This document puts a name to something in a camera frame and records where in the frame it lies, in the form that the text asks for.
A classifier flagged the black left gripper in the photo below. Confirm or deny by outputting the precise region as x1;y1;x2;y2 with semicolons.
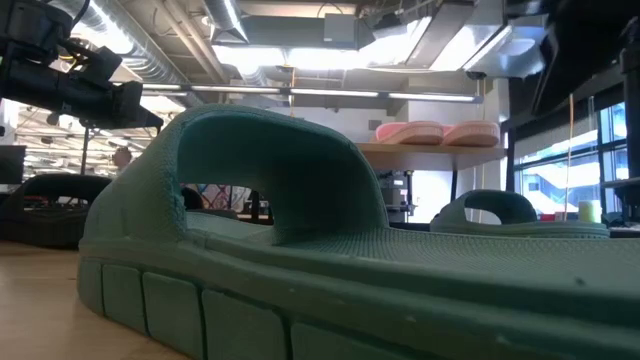
0;59;165;131

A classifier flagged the black slide sandal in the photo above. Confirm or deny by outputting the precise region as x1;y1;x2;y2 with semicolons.
0;173;114;250

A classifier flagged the green slide sandal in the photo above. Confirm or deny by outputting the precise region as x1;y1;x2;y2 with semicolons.
429;188;611;240
77;103;640;360

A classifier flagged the person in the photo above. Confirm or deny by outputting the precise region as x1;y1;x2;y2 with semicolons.
112;147;133;174

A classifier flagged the black monitor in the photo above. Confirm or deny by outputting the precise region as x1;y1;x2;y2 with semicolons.
0;144;27;185

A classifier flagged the long ceiling light bar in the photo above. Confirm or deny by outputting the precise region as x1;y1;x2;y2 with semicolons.
142;83;482;103

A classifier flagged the black equipment stand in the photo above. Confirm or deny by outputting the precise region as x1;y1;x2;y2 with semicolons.
378;169;415;224

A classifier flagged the yellow-green cylinder roll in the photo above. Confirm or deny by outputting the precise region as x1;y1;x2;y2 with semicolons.
578;199;603;224

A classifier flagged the black background rig frame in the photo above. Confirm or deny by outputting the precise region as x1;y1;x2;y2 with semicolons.
80;125;92;176

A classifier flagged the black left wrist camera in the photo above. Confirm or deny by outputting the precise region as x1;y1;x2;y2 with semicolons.
64;45;124;87

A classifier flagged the orange hanging cable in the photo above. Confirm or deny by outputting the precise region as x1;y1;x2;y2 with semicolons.
288;64;297;120

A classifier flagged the wooden shelf black metal frame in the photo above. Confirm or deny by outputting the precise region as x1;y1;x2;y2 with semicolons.
355;127;516;224

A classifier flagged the silver rectangular ventilation duct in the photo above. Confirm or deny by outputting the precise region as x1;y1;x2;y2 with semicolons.
359;0;549;80

